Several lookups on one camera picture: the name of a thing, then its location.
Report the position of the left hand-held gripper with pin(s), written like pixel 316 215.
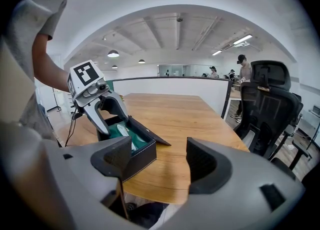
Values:
pixel 85 74

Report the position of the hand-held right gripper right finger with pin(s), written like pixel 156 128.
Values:
pixel 212 169

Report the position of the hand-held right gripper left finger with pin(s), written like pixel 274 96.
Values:
pixel 112 159

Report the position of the black leather box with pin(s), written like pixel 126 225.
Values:
pixel 142 159

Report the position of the green tissue pack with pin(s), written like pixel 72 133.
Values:
pixel 143 141

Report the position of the person's left forearm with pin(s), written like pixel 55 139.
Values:
pixel 47 67

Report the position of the green partition panel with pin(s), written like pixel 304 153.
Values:
pixel 109 83

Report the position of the black pendant lamp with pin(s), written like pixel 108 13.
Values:
pixel 114 67
pixel 113 54
pixel 141 61

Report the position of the black floor stand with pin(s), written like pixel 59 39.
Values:
pixel 57 99

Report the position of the black trousers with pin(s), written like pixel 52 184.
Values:
pixel 150 211

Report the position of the wooden table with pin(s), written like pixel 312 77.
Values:
pixel 175 85

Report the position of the black headrest office chair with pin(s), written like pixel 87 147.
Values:
pixel 267 104

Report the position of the long tube ceiling light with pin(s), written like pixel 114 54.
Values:
pixel 217 52
pixel 242 39

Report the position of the grey t-shirt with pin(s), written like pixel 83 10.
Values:
pixel 32 12

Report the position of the ceiling dome camera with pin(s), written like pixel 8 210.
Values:
pixel 179 19

